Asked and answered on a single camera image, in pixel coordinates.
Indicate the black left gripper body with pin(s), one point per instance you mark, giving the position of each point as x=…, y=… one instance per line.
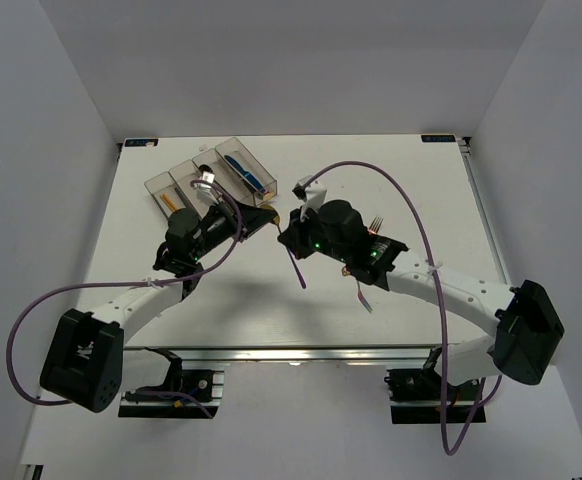
x=217, y=230

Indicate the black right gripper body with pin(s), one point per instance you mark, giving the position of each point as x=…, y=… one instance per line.
x=314, y=241

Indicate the orange chopstick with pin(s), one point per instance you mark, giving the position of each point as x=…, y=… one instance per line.
x=169, y=203

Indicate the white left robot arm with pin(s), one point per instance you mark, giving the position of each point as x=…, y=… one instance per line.
x=87, y=362

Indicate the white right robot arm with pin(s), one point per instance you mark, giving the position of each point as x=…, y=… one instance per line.
x=520, y=324

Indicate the ornate gold fork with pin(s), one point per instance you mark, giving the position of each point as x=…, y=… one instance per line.
x=373, y=228

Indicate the iridescent rainbow fork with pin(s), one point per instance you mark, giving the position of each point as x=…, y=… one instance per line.
x=362, y=299

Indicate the blue handled knife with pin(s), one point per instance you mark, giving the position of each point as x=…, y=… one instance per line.
x=246, y=176

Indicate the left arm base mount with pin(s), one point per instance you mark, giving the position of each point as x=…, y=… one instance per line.
x=160, y=384

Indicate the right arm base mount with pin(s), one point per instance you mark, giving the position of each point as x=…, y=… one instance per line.
x=413, y=401

